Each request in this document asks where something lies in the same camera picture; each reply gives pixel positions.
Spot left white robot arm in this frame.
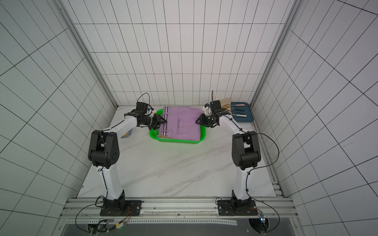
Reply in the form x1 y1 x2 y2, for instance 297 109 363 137
88 112 167 211

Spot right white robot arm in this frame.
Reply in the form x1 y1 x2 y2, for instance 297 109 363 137
196 114 261 208

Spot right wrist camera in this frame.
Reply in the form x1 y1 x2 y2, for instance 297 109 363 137
202 100 222 116

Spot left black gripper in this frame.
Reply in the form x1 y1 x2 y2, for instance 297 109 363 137
140 112 167 130

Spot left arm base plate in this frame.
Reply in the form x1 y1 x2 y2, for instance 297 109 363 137
99 200 143 217

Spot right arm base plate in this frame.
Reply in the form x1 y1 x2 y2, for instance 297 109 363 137
216 199 258 216

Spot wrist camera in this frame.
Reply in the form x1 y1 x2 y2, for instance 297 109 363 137
124 102 154 117
202 100 222 116

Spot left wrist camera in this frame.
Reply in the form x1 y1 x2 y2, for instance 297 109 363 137
124 102 154 117

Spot dark teal tray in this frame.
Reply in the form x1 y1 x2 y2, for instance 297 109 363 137
231 102 254 123

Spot dark teal handled spoon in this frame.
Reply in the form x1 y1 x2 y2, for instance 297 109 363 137
226 108 245 113

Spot white handled spoon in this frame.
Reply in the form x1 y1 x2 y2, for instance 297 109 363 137
229 114 247 118

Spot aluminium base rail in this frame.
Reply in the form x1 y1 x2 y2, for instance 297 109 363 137
57 197 299 230

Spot right base cable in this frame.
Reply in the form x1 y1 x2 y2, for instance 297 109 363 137
245 132 283 234

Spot beige folded cloth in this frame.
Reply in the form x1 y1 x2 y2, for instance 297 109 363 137
220 98 232 109

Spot green plastic basket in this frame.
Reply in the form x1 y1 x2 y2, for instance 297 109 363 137
149 109 206 144

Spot beige pants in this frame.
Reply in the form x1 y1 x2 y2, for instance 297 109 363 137
157 134 171 139

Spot base cable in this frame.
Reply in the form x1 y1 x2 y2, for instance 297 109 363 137
74 195 132 234
245 132 283 234

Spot left base cable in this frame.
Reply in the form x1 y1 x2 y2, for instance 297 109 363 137
74 195 132 234

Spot blue patterned ceramic bowl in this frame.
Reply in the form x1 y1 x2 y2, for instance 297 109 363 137
121 129 133 139

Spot purple pants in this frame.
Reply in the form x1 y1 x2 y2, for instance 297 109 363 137
158 107 203 142

